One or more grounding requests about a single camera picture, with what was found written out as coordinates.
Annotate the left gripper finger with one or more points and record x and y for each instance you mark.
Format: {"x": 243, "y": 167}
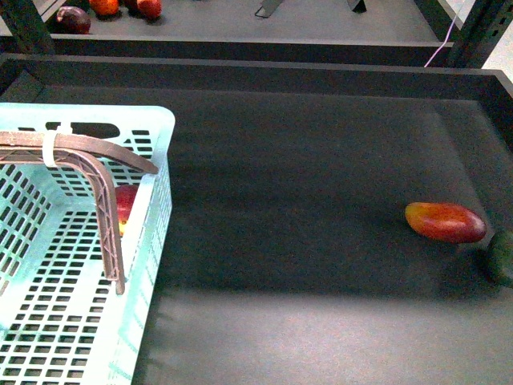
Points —
{"x": 106, "y": 211}
{"x": 94, "y": 146}

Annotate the red yellow apple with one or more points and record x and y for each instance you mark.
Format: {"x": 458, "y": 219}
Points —
{"x": 125, "y": 198}

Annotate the light blue plastic basket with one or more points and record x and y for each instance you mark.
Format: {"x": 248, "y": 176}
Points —
{"x": 62, "y": 321}

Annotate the red apple in far tray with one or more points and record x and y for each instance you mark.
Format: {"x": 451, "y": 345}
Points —
{"x": 150, "y": 9}

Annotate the white zip tie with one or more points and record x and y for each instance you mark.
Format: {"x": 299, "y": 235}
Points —
{"x": 48, "y": 143}

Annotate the dark purple fruit front left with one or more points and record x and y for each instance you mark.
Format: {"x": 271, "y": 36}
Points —
{"x": 73, "y": 20}

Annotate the orange red fruit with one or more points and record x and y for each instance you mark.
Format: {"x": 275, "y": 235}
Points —
{"x": 104, "y": 8}

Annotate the near black display tray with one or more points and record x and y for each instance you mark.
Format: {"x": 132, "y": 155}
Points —
{"x": 288, "y": 259}

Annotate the black display tray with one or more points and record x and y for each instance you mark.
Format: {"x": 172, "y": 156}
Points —
{"x": 288, "y": 259}
{"x": 391, "y": 33}

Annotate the far black display tray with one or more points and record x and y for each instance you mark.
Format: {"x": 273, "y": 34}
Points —
{"x": 391, "y": 33}

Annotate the red orange mango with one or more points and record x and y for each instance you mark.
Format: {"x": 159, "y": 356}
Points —
{"x": 446, "y": 222}

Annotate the dark green avocado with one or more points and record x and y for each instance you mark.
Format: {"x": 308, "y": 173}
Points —
{"x": 499, "y": 258}

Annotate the dark metal rack post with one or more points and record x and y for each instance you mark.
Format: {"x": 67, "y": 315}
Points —
{"x": 485, "y": 25}

